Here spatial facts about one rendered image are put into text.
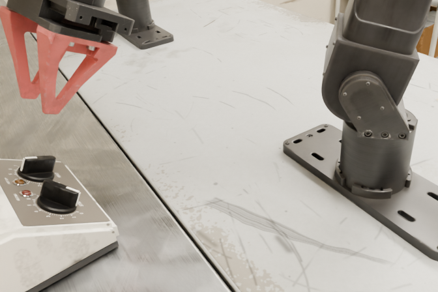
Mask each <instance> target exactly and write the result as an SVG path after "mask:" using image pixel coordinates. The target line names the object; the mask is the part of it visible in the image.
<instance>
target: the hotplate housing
mask: <svg viewBox="0 0 438 292"><path fill-rule="evenodd" d="M65 166H66V165H65ZM66 168H67V169H68V170H69V168H68V167H67V166H66ZM69 171H70V170H69ZM70 172H71V171H70ZM71 174H73V173H72V172H71ZM73 176H74V177H75V178H76V176H75V175H74V174H73ZM76 180H77V181H78V182H79V180H78V179H77V178H76ZM79 183H80V182H79ZM80 184H81V185H82V183H80ZM82 187H83V188H84V189H85V187H84V186H83V185H82ZM85 191H86V192H87V193H88V191H87V190H86V189H85ZM88 194H89V195H90V196H91V194H90V193H88ZM91 198H92V199H93V200H94V201H95V199H94V198H93V197H92V196H91ZM95 203H96V204H97V205H98V206H99V207H100V209H101V210H102V211H103V212H104V210H103V209H102V208H101V206H100V205H99V204H98V203H97V202H96V201H95ZM104 214H105V215H106V216H107V217H108V218H109V220H110V221H109V222H95V223H84V224H62V225H50V226H29V227H27V226H23V225H22V224H21V222H20V221H19V219H18V217H17V215H16V213H15V212H14V209H13V208H12V206H11V204H10V202H9V200H8V199H7V197H6V195H5V193H4V191H3V189H2V188H1V186H0V292H39V291H40V290H42V289H44V288H45V287H48V286H49V285H51V284H53V283H54V282H56V281H58V280H60V279H61V278H63V277H65V276H67V275H69V274H70V273H72V272H74V271H75V270H78V269H79V268H81V267H83V266H84V265H86V264H88V263H90V262H92V261H93V260H95V259H97V258H98V257H100V256H102V255H104V254H106V253H108V252H109V251H111V250H113V249H114V248H116V247H118V246H119V243H118V240H117V238H116V236H118V235H119V231H118V229H117V226H116V225H115V224H114V222H113V221H112V220H111V218H110V217H109V216H108V215H107V214H106V213H105V212H104Z"/></svg>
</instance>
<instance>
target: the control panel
mask: <svg viewBox="0 0 438 292"><path fill-rule="evenodd" d="M22 161H23V160H0V186H1V188H2V189H3V191H4V193H5V195H6V197H7V199H8V200H9V202H10V204H11V206H12V208H13V209H14V212H15V213H16V215H17V217H18V219H19V221H20V222H21V224H22V225H23V226H27V227H29V226H50V225H62V224H84V223H95V222H109V221H110V219H109V218H108V217H107V216H106V215H105V214H104V212H103V211H102V210H101V209H100V207H99V206H98V205H97V204H96V203H95V201H94V200H93V199H92V198H91V196H90V195H89V194H88V193H87V192H86V191H85V189H84V188H83V187H82V185H81V184H80V183H79V182H78V181H77V180H76V178H75V177H74V176H73V174H71V172H70V171H69V170H68V169H67V168H66V166H65V165H64V164H63V163H62V162H55V165H54V169H53V172H54V174H55V176H54V179H53V181H55V182H58V183H61V184H64V185H66V186H69V187H71V188H75V189H76V190H79V191H80V192H81V194H80V198H79V201H78V205H77V207H76V210H75V211H74V212H72V213H69V214H54V213H51V212H48V211H45V210H43V209H41V208H40V207H39V206H38V205H37V199H38V197H39V196H40V191H41V188H42V184H43V182H33V181H29V180H27V179H24V178H22V177H20V176H19V175H18V168H19V167H20V166H22ZM16 179H22V180H23V181H24V182H25V183H24V184H18V183H15V180H16ZM23 190H29V191H31V195H28V196H27V195H24V194H22V191H23Z"/></svg>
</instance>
